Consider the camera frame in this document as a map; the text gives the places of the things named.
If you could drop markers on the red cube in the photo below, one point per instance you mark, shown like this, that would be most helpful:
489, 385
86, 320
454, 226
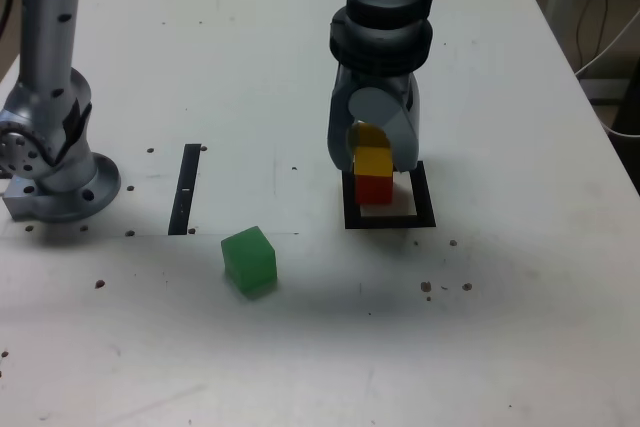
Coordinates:
372, 190

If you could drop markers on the green cube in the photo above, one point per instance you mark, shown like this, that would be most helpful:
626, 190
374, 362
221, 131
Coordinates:
248, 259

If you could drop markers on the black tape strip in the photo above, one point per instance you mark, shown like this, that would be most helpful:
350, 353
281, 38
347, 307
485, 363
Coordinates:
184, 172

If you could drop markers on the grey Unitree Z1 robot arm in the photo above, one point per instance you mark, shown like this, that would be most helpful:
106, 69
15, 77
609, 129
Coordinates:
45, 22

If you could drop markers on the black tape square outline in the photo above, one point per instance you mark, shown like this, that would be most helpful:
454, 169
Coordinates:
425, 197

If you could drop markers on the yellow cube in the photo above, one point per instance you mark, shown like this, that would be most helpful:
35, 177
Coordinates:
372, 162

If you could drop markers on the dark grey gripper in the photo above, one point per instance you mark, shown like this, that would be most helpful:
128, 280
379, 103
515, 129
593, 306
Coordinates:
400, 87

